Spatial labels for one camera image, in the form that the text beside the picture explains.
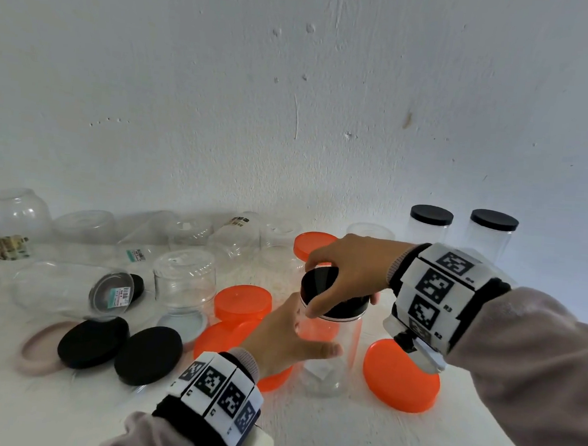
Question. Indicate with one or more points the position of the large black lid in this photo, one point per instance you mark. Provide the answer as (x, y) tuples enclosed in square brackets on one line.
[(149, 356), (92, 342)]

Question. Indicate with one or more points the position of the small orange lid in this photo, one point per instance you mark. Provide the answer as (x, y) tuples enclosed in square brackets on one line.
[(310, 245), (243, 303), (318, 330)]

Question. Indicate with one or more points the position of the light blue lid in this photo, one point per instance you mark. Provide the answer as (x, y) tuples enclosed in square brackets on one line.
[(187, 326)]

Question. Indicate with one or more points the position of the person's right hand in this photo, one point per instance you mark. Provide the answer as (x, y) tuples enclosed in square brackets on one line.
[(362, 262)]

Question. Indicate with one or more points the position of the person's left hand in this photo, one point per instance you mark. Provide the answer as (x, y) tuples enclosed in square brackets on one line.
[(278, 342)]

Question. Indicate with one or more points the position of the group of transparent plastic jars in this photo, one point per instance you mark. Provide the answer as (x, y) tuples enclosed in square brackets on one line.
[(184, 277)]

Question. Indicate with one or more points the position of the pale pink lid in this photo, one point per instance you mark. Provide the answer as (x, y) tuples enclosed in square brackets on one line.
[(36, 349)]

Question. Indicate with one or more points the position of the person's right forearm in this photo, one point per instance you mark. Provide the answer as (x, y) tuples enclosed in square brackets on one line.
[(542, 380)]

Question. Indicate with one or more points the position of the black white marker wristband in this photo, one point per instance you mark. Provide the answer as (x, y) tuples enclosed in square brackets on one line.
[(437, 289), (218, 383)]

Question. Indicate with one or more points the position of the tall transparent labelled jar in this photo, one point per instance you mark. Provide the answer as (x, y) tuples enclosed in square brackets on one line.
[(482, 242), (426, 234), (326, 382)]

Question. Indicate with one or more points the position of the short transparent jar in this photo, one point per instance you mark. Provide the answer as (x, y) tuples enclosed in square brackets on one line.
[(296, 269)]

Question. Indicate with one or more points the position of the person's left forearm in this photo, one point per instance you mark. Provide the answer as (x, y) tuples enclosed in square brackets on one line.
[(151, 441)]

